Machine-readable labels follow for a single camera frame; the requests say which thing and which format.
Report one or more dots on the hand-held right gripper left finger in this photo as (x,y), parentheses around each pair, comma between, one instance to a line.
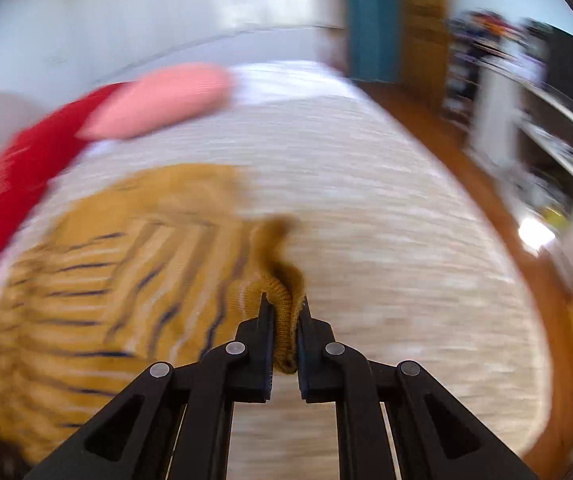
(268,345)

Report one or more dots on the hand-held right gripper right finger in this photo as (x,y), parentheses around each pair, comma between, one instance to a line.
(302,350)

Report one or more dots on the yellow striped knit sweater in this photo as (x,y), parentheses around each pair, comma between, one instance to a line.
(141,270)

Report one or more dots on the beige knit blanket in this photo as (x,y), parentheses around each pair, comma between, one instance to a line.
(391,210)

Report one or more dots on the pink pillow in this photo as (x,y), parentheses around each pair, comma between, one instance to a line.
(166,100)

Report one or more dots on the white bed sheet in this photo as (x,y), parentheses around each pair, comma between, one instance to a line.
(291,77)

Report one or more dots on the red cloth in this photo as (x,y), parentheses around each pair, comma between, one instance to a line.
(11,180)

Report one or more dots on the white shelf rack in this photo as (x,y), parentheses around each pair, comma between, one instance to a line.
(496,105)

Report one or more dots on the teal door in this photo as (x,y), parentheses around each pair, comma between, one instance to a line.
(372,20)

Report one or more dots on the wooden cabinet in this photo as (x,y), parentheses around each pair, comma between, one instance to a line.
(424,25)

